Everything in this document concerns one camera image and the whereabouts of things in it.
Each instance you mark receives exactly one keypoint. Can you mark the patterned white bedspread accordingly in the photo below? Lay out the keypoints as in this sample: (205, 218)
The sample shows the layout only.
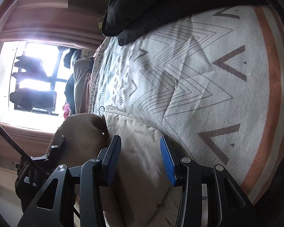
(213, 83)

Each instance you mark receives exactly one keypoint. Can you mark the dark hanging garment right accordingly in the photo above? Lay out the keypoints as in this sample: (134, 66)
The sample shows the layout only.
(33, 69)

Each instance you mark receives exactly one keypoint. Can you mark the dark cushions at window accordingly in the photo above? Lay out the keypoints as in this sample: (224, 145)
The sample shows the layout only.
(72, 55)

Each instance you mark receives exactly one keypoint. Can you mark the small black device on bed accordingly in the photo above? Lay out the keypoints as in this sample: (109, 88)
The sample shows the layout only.
(90, 66)

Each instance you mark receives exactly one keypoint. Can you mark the right pink curtain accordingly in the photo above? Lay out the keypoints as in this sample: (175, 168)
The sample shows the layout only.
(54, 26)

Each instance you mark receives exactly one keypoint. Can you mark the beige jacket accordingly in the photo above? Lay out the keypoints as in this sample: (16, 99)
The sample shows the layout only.
(140, 193)

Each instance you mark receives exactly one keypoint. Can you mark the pink garment at window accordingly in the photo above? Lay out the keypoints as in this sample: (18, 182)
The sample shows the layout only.
(66, 111)

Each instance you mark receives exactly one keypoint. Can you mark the orange brown blanket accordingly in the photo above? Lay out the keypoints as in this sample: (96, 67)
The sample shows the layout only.
(89, 85)

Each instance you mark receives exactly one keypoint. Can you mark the black garment on duvet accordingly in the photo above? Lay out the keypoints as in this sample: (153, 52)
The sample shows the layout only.
(69, 93)

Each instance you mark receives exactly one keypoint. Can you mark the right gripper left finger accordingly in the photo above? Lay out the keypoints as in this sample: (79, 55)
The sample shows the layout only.
(74, 191)

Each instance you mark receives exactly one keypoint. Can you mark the dark hanging garment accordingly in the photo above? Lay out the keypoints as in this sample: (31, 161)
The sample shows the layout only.
(30, 98)
(33, 69)

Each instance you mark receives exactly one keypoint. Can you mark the dark hanging garment left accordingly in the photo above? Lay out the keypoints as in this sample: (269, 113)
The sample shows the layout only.
(30, 98)

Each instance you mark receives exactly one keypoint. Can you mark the beige duvet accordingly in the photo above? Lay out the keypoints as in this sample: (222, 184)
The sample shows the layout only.
(80, 70)

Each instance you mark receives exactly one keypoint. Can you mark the pink curtain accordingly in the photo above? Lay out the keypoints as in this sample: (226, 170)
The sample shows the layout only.
(33, 142)
(54, 26)

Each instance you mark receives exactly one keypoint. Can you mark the folded black clothes stack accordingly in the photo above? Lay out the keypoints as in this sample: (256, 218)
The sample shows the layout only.
(127, 20)

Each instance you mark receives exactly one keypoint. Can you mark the left pink curtain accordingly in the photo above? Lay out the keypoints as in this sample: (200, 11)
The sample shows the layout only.
(33, 142)

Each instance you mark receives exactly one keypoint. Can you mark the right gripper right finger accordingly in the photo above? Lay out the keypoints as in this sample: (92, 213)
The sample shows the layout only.
(205, 189)

